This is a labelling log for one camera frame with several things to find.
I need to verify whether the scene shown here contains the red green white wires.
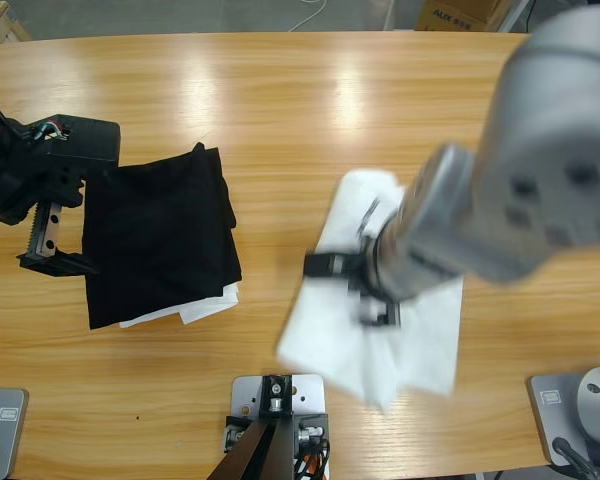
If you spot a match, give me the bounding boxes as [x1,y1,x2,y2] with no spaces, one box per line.
[32,118,72,142]

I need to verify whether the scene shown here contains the white metal leg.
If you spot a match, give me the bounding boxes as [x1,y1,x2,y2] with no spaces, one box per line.
[497,0,536,34]

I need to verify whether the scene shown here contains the white mounting block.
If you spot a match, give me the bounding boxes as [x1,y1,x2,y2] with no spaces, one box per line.
[229,373,330,451]

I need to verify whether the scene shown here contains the white floor cable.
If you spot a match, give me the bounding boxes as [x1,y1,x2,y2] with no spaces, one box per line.
[287,0,331,32]

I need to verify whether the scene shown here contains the black garment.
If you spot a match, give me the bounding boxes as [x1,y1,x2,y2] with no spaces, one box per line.
[82,142,244,331]

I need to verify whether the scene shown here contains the black base cable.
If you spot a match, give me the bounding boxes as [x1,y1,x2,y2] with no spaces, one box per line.
[551,436,600,480]

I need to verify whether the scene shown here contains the cardboard box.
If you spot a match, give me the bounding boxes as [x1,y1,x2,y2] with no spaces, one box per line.
[414,0,516,32]

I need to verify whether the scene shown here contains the wooden pallet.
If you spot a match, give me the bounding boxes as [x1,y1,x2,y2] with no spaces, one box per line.
[0,0,31,46]

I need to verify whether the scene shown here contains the orange cable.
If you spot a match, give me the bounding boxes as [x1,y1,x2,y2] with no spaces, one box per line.
[299,449,331,480]

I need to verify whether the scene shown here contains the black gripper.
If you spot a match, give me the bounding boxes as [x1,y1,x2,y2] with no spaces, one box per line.
[303,232,406,331]
[0,89,102,279]

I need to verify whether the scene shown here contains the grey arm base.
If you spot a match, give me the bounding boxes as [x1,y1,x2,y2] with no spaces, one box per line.
[0,387,30,480]
[524,366,600,471]

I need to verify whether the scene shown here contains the black post cable bundle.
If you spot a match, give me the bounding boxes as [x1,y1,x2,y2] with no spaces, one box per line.
[293,438,332,480]

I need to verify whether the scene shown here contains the dark camera post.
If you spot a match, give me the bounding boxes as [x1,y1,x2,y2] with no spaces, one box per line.
[207,373,301,480]

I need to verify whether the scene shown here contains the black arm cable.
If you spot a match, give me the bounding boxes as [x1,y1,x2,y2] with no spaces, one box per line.
[0,89,31,140]

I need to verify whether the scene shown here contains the white t-shirt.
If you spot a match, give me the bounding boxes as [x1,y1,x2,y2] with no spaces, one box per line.
[275,168,466,415]

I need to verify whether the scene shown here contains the black clamp block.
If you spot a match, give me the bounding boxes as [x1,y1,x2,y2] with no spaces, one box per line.
[293,412,330,451]
[223,413,255,454]

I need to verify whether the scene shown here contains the white garment stack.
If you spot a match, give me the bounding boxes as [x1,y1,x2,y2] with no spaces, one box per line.
[119,282,241,329]

